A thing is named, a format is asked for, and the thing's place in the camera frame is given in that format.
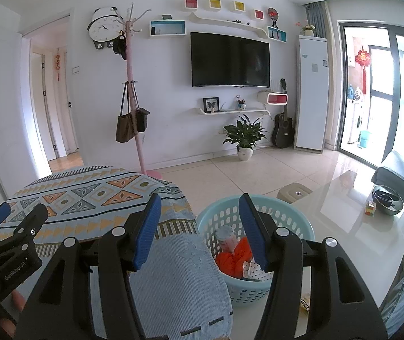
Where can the brown tote bag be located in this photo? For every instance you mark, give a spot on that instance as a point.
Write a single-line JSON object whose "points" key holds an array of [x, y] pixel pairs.
{"points": [[124, 129]]}

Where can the black hat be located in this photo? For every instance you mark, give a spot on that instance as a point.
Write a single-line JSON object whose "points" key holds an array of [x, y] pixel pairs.
{"points": [[119, 46]]}

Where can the small shelf ornament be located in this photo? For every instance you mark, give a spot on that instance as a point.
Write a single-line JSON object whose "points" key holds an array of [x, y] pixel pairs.
{"points": [[241, 105]]}

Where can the round red fan ornament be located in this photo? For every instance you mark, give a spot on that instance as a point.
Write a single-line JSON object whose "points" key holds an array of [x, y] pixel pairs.
{"points": [[273, 15]]}

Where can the clear snack packet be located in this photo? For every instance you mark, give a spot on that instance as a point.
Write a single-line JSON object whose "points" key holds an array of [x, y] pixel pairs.
{"points": [[306, 302]]}

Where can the white standing air conditioner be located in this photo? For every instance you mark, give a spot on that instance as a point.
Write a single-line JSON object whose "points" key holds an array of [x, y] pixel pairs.
{"points": [[311, 95]]}

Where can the pink coat rack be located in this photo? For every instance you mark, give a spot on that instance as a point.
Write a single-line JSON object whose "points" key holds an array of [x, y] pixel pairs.
{"points": [[132, 113]]}

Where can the white washing machine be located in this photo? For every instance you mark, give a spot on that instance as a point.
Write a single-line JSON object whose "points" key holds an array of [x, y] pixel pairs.
{"points": [[357, 122]]}

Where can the yellow wall cube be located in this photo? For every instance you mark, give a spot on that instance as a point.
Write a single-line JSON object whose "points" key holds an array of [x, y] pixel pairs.
{"points": [[215, 3], [239, 6]]}

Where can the wide blue-lined box shelf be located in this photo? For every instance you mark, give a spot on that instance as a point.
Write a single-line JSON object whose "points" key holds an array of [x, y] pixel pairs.
{"points": [[168, 28]]}

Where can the panda wall clock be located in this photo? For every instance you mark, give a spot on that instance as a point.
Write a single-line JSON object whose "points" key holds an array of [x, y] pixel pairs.
{"points": [[104, 26]]}

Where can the red wall cube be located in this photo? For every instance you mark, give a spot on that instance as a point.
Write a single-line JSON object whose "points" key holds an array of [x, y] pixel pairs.
{"points": [[191, 3], [259, 14]]}

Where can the potted green plant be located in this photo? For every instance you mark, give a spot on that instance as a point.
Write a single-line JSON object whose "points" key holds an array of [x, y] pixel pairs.
{"points": [[244, 132]]}

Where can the long white wavy shelf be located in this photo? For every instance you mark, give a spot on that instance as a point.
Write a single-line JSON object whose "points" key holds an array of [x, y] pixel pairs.
{"points": [[223, 21]]}

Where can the black acoustic guitar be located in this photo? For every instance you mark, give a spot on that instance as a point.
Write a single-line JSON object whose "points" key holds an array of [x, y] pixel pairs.
{"points": [[282, 131]]}

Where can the white curved wall shelf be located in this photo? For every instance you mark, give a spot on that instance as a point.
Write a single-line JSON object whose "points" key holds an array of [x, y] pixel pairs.
{"points": [[230, 112]]}

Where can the red knot hanging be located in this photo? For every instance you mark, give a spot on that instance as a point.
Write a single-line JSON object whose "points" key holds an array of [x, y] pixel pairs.
{"points": [[363, 58]]}

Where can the white door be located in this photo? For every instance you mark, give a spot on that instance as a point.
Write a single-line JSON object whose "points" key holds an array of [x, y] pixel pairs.
{"points": [[7, 113]]}

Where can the black butterfly picture frame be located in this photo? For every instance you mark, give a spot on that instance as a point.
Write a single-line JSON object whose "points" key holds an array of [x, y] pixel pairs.
{"points": [[211, 105]]}

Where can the glass sliding door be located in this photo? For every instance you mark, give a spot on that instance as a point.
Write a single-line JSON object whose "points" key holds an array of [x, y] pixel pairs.
{"points": [[386, 95]]}

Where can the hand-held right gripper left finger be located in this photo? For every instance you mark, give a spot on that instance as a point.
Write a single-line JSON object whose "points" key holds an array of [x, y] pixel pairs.
{"points": [[147, 233]]}

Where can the detergent bottle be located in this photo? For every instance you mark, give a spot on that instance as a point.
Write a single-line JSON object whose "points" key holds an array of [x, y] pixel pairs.
{"points": [[357, 92]]}

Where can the grey curtain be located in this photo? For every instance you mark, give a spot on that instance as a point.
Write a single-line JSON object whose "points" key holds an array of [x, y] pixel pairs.
{"points": [[318, 17]]}

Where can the person's left hand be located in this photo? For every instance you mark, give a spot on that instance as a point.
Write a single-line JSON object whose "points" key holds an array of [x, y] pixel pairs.
{"points": [[19, 301]]}

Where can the small dark bag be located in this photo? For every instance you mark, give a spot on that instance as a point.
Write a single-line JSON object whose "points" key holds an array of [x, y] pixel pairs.
{"points": [[142, 118]]}

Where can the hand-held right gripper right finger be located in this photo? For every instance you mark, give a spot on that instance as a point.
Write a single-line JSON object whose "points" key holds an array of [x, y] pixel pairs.
{"points": [[255, 233]]}

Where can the red hallway ornament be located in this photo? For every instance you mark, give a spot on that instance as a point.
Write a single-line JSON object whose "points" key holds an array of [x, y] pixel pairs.
{"points": [[57, 64]]}

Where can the blue bucket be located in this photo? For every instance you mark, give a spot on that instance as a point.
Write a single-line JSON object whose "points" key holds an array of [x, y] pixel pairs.
{"points": [[365, 140]]}

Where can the colourful puzzle cube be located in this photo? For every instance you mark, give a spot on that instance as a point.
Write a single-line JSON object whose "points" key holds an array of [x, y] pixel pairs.
{"points": [[370, 209]]}

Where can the small blue-lined box shelf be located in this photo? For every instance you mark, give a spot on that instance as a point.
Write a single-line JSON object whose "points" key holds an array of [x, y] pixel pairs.
{"points": [[277, 34]]}

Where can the red white box shelf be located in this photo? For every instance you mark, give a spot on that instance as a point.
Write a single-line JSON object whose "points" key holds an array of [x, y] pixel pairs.
{"points": [[276, 98]]}

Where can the black wall television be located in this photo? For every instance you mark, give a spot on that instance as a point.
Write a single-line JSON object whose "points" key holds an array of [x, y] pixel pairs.
{"points": [[230, 58]]}

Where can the dark glass bowl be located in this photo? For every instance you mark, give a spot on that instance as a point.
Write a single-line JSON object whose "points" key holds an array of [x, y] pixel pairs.
{"points": [[388, 200]]}

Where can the glass coffee table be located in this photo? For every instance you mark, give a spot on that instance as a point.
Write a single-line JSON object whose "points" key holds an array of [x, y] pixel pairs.
{"points": [[347, 219]]}

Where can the orange paper cup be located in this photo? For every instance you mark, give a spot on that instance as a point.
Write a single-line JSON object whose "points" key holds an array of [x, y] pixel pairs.
{"points": [[235, 258]]}

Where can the light blue plastic basket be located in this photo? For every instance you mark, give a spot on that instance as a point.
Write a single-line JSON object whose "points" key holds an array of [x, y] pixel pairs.
{"points": [[219, 216]]}

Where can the clear plastic bottle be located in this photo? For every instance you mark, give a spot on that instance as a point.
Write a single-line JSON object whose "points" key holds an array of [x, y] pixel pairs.
{"points": [[226, 237]]}

